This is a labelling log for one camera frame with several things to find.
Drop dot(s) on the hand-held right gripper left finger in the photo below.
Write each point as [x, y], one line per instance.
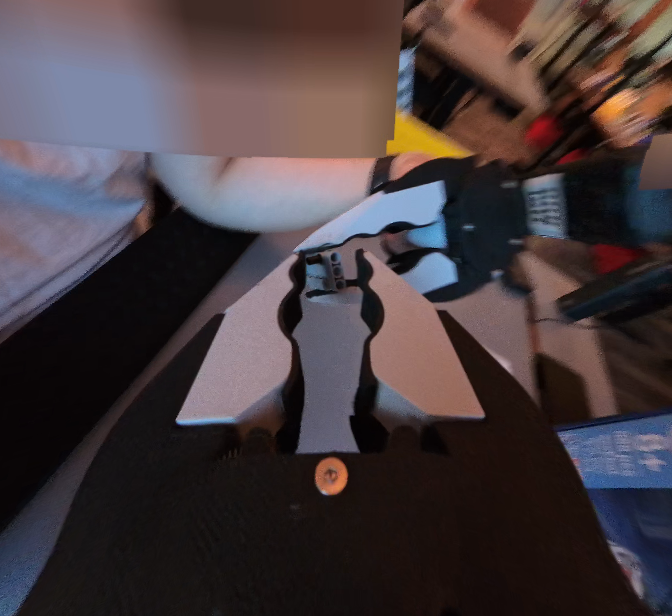
[236, 364]

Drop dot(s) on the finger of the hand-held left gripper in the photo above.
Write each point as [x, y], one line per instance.
[433, 272]
[399, 206]

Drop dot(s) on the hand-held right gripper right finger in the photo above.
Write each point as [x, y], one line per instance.
[420, 364]

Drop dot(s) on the person's left forearm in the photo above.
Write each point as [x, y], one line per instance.
[262, 190]

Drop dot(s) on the grey desk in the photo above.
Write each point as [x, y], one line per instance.
[246, 285]

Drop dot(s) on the yellow plastic bin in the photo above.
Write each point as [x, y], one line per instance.
[414, 138]

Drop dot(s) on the blue robot kit box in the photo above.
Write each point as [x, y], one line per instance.
[630, 448]

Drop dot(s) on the person's light shirt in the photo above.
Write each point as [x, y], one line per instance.
[63, 217]

